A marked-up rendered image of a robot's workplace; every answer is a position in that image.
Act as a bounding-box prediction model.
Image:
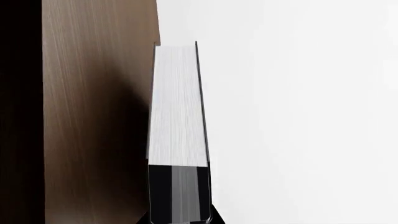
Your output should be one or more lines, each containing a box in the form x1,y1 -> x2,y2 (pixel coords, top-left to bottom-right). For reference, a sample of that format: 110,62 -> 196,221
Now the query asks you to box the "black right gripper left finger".
136,215 -> 156,224

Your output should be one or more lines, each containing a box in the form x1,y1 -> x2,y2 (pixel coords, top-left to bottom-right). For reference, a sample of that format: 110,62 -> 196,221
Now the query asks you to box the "white-paged book with dark cover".
145,40 -> 213,223

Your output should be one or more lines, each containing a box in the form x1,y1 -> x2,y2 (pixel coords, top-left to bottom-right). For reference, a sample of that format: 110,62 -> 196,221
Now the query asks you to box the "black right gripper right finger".
203,203 -> 226,224

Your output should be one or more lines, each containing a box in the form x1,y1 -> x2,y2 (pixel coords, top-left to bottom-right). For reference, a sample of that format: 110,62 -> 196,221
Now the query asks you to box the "brown wooden shelf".
0,0 -> 162,224

